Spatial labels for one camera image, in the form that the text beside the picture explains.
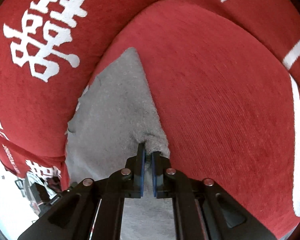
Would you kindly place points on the red wedding quilt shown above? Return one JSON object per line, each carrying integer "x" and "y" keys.
{"x": 224, "y": 76}

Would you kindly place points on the grey fleece garment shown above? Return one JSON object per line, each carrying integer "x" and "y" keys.
{"x": 114, "y": 115}

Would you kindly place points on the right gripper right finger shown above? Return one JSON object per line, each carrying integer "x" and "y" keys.
{"x": 202, "y": 209}

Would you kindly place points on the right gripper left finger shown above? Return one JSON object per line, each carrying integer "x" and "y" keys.
{"x": 92, "y": 208}

